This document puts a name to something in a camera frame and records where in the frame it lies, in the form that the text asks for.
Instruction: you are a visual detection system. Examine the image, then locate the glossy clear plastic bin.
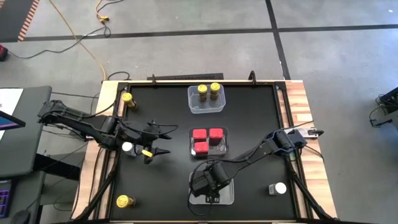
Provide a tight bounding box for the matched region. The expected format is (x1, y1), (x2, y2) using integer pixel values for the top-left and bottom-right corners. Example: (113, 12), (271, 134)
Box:
(188, 126), (230, 159)

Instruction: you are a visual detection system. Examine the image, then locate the black cable loop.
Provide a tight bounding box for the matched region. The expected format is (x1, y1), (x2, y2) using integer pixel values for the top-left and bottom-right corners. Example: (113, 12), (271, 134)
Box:
(106, 70), (131, 82)

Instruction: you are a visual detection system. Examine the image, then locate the black table frame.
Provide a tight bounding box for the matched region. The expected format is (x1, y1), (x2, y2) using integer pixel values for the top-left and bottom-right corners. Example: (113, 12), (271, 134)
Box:
(73, 79), (338, 224)

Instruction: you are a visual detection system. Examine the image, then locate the grey desk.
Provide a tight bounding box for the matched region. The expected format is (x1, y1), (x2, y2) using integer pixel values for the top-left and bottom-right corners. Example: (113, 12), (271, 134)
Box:
(0, 85), (53, 179)

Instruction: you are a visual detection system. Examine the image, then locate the black computer mouse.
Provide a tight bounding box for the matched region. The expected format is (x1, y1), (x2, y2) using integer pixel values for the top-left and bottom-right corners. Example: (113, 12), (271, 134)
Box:
(10, 210), (32, 224)

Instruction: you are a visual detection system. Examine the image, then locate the red-lid patterned spice tin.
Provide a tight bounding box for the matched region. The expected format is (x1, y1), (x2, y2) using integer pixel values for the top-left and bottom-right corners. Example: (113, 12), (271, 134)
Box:
(194, 141), (210, 156)
(208, 128), (224, 146)
(192, 128), (208, 142)

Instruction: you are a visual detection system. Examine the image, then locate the yellow-lid brown spice jar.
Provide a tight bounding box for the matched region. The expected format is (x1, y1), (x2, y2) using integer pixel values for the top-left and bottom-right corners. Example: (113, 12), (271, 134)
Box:
(116, 194), (136, 208)
(197, 84), (208, 103)
(121, 92), (138, 110)
(210, 82), (221, 101)

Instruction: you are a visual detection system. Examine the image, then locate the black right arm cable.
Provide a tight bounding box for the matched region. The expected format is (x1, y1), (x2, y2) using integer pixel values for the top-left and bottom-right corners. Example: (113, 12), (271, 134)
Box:
(186, 155), (271, 217)

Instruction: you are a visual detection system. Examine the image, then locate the black equipment with cables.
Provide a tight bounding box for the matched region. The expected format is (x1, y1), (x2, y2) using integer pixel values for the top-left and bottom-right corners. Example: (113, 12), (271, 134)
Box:
(369, 86), (398, 129)

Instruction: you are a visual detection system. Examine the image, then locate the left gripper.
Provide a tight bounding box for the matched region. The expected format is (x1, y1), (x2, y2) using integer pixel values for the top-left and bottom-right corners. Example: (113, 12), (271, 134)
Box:
(132, 123), (173, 165)

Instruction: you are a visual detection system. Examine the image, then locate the white-lid seasoning jar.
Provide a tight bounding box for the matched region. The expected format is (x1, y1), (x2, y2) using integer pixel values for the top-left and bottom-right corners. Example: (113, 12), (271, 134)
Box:
(268, 182), (287, 197)
(121, 141), (140, 157)

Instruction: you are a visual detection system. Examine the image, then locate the black floor cable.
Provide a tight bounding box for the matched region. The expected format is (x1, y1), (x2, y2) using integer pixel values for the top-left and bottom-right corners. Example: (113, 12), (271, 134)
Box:
(6, 0), (127, 60)

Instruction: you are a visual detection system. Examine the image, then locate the grey keyboard shelf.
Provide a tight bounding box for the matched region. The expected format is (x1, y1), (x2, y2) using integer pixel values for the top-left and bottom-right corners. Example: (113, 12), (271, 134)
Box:
(0, 170), (47, 224)

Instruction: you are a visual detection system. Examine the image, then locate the frosted clear plastic bin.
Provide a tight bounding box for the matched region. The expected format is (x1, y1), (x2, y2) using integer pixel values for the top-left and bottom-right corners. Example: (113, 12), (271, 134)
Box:
(187, 84), (226, 115)

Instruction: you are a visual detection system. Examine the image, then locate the long black bar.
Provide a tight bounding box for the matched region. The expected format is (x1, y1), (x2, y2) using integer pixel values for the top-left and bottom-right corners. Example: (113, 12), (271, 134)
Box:
(146, 72), (224, 82)

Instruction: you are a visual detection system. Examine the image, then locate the white paper sheet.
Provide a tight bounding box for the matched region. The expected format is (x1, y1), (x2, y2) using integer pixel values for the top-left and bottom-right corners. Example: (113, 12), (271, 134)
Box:
(0, 88), (24, 116)

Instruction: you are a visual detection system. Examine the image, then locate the white plastic bin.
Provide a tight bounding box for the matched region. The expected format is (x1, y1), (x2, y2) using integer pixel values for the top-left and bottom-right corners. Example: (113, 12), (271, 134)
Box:
(188, 172), (236, 206)

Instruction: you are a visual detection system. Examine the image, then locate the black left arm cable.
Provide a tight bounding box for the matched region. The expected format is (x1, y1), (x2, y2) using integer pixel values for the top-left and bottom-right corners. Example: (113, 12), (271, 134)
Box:
(90, 96), (180, 147)

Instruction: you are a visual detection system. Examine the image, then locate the tablet with lit screen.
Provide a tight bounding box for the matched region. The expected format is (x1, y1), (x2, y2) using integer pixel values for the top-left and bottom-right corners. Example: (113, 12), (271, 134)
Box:
(0, 110), (27, 131)

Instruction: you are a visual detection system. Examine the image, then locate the silver clamp black handle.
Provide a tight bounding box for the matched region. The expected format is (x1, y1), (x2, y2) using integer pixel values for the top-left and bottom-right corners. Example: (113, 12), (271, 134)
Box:
(284, 126), (325, 138)

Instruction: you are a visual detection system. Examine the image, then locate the long yellow floor cord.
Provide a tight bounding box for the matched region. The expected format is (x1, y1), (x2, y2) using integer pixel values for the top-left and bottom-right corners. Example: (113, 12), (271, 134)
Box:
(48, 0), (108, 81)

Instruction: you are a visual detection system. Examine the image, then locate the black mat orange striped edge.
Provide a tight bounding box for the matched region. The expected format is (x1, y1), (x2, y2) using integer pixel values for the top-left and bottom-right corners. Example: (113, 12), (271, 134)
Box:
(0, 0), (41, 43)

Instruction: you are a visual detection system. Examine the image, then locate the yellow cord with plug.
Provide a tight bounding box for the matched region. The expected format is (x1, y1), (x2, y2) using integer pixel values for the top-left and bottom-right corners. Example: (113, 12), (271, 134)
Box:
(94, 0), (110, 25)

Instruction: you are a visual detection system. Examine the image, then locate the backlit keyboard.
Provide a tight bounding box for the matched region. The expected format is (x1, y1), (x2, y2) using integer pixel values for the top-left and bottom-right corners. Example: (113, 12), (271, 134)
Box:
(0, 180), (13, 219)

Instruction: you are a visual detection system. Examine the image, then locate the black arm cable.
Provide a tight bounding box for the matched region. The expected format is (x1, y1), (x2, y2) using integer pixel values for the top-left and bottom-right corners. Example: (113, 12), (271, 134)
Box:
(90, 96), (180, 147)
(186, 155), (271, 217)

